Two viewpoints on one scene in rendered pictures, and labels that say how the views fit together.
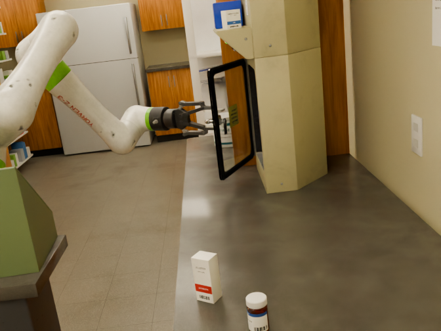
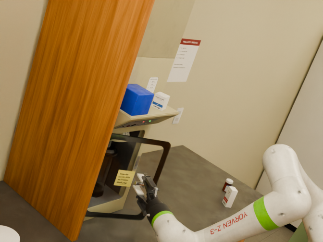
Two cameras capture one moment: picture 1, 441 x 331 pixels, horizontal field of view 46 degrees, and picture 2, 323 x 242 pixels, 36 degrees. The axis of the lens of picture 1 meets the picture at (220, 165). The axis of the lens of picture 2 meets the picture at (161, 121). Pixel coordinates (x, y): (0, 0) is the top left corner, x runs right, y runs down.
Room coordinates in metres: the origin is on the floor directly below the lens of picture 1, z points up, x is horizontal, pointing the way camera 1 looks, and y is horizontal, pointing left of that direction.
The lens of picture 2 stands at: (3.44, 1.03, 2.14)
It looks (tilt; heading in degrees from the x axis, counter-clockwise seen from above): 19 degrees down; 213
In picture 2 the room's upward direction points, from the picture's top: 20 degrees clockwise
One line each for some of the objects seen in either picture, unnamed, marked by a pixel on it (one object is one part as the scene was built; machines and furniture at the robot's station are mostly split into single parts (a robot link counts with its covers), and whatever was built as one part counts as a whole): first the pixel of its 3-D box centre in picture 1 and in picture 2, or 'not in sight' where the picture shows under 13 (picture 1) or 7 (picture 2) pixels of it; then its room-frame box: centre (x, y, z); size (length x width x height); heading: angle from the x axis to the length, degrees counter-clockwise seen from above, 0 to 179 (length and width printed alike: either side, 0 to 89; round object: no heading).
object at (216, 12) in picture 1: (227, 14); (134, 99); (1.97, -0.09, 1.55); 0.10 x 0.10 x 0.09; 1
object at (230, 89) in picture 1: (232, 117); (125, 179); (1.89, -0.07, 1.19); 0.30 x 0.01 x 0.40; 152
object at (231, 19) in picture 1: (231, 19); (160, 101); (1.79, -0.09, 1.54); 0.05 x 0.05 x 0.06; 17
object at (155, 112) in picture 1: (161, 119); (160, 216); (1.97, 0.21, 1.20); 0.12 x 0.06 x 0.09; 153
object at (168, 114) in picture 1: (178, 118); (153, 205); (1.94, 0.14, 1.20); 0.09 x 0.07 x 0.08; 63
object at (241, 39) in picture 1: (231, 42); (142, 119); (1.87, -0.09, 1.46); 0.32 x 0.11 x 0.10; 1
